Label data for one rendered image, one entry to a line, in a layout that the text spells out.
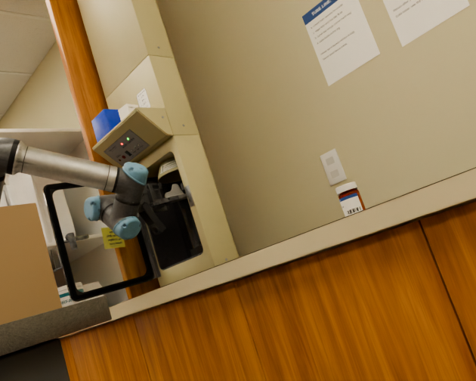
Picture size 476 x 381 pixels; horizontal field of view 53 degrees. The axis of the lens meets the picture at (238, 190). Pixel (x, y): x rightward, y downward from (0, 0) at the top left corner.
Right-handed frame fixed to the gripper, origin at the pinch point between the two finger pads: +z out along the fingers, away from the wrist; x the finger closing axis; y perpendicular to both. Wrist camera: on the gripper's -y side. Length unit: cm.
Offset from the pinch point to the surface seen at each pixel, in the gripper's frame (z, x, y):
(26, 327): -82, -59, -29
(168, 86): -2.4, -15.3, 37.5
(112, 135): -17.7, 2.7, 27.5
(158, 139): -10.0, -10.7, 19.9
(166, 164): -4.0, -3.6, 13.4
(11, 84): 27, 171, 143
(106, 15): -7, 1, 76
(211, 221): -2.3, -15.3, -11.5
